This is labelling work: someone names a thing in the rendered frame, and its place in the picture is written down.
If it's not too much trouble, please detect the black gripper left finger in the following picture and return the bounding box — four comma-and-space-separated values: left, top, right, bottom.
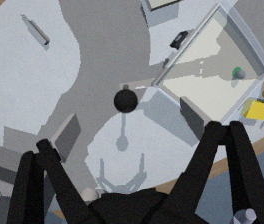
6, 113, 100, 224

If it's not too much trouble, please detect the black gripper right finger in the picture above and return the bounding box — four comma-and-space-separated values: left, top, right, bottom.
148, 96, 264, 224

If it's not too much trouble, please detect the yellow rectangular block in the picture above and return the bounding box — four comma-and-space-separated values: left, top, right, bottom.
243, 100, 264, 120

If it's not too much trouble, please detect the white mug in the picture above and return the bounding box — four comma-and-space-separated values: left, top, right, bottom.
80, 188, 99, 206

